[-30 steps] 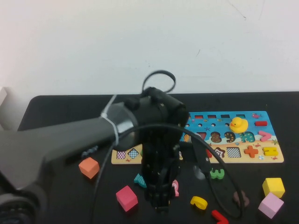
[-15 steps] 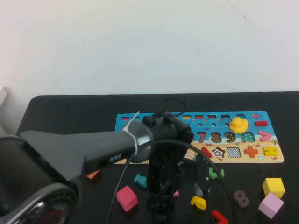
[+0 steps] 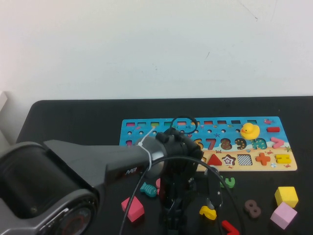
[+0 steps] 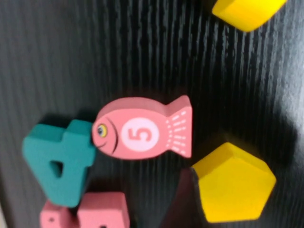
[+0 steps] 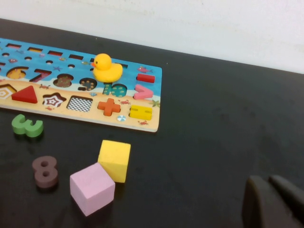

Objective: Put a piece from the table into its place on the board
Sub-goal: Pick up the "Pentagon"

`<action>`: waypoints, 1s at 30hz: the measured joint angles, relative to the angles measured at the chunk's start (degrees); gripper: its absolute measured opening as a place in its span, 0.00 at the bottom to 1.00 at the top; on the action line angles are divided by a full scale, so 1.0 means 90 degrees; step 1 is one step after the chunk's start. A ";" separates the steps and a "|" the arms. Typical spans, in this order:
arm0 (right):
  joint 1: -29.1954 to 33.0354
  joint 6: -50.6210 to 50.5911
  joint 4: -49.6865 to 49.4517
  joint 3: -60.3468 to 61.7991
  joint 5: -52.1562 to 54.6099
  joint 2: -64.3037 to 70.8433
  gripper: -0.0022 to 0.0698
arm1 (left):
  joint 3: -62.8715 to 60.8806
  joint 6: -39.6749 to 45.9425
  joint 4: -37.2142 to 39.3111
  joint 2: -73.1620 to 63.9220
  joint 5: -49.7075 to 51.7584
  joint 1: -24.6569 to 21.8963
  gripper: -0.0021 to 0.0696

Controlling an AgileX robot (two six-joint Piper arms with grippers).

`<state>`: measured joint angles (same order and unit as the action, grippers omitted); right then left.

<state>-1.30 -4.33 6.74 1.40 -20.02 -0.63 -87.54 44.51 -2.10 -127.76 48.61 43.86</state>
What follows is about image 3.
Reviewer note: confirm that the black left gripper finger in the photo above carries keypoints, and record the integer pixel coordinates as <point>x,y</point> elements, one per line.
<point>180,215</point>
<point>166,220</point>

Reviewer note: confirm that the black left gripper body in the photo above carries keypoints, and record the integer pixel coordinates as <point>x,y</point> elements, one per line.
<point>177,186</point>

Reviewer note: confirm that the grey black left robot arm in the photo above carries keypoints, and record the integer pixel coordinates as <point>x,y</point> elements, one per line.
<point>73,166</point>

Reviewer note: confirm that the pink number five piece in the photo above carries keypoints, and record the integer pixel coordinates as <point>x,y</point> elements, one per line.
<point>158,187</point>

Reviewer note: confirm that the yellow number six piece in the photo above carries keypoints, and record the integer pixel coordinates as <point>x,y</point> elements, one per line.
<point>207,213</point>

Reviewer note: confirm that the red triangle piece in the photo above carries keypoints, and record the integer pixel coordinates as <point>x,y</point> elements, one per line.
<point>215,161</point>

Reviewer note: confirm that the red number seven piece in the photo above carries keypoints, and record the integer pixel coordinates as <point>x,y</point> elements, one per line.
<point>229,227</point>

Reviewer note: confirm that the green number three piece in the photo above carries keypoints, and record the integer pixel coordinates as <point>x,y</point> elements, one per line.
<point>230,182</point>

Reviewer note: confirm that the brown number eight piece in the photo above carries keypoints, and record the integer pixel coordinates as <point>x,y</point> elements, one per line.
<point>252,208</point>

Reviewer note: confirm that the blue number puzzle board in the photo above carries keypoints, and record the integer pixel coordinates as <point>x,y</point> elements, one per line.
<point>244,149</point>

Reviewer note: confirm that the orange plus sign piece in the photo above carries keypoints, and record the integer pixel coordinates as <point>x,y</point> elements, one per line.
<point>262,159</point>

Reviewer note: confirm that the yellow equals sign piece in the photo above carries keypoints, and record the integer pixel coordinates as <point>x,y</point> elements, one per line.
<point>282,158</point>

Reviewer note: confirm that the pink greater-than sign piece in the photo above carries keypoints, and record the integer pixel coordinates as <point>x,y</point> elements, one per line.
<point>278,143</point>

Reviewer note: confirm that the red minus sign piece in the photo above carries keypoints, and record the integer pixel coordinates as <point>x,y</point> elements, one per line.
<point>273,129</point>

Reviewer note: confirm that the teal wooden fish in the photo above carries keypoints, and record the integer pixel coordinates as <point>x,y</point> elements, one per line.
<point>148,189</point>

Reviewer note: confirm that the magenta wooden cube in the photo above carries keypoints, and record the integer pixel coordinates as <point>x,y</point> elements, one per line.
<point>135,210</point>

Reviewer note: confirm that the white zip tie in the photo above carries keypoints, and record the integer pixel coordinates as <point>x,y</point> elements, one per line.
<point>148,151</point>

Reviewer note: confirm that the yellow rubber duck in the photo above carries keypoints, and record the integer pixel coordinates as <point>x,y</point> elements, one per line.
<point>249,132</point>

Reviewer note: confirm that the light pink wooden cube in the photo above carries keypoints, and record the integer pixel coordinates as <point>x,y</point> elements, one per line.
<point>283,215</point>

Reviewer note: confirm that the yellow wooden cube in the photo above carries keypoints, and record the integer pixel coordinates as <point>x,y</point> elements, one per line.
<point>286,195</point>

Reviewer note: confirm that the white furniture edge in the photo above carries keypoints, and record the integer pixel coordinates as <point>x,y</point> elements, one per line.
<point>5,117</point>

